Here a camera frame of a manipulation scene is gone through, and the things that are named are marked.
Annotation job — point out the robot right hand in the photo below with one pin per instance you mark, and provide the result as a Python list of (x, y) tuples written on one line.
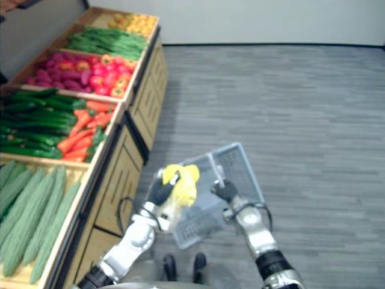
[(227, 190)]

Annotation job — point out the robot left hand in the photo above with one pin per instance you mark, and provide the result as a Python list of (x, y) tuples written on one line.
[(161, 191)]

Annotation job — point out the grey plastic shopping basket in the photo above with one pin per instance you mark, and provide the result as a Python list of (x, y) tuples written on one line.
[(234, 168)]

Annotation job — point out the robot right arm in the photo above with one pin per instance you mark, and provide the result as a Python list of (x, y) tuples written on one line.
[(260, 238)]

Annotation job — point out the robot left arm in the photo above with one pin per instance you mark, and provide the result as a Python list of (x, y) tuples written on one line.
[(133, 241)]

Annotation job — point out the wooden slatted display cabinet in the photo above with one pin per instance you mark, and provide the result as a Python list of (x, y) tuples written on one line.
[(150, 99), (120, 180)]

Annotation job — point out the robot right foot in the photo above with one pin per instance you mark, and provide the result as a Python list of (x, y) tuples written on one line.
[(199, 266)]

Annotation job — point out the wooden crate with bitter gourds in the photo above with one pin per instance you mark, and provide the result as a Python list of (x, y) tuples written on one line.
[(81, 210)]

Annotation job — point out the wooden crate with cucumbers carrots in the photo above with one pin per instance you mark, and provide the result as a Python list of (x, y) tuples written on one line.
[(115, 120)]

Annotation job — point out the orange carrot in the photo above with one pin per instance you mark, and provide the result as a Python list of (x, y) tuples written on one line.
[(100, 120), (81, 122), (75, 140), (75, 156), (99, 106)]

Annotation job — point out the robot silver torso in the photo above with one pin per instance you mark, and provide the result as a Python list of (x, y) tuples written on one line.
[(156, 285)]

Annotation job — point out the orange bell pepper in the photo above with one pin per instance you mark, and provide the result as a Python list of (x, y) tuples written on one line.
[(106, 59), (118, 92), (130, 65), (122, 83)]

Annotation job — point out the green bitter gourd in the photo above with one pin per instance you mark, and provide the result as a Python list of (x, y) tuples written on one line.
[(6, 173), (22, 210), (45, 213), (15, 189), (31, 222), (57, 228)]

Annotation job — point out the wooden crate with red vegetables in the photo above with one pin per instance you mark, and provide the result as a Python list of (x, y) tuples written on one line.
[(133, 81)]

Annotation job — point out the dark green cucumber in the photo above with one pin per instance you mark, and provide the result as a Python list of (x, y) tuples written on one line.
[(39, 138), (30, 152), (36, 123), (36, 92), (21, 107)]

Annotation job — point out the purple sweet potato pile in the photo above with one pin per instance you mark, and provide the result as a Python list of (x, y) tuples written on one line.
[(60, 76)]

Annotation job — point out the green beans pile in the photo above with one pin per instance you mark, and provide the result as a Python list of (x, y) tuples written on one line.
[(108, 42)]

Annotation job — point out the yellow produce pile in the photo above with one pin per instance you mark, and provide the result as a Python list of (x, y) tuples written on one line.
[(135, 24)]

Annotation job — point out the wooden crate with green beans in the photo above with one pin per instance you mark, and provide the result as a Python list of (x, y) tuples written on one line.
[(60, 39)]

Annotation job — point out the wooden crate with yellow produce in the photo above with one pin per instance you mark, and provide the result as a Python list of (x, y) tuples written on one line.
[(99, 16)]

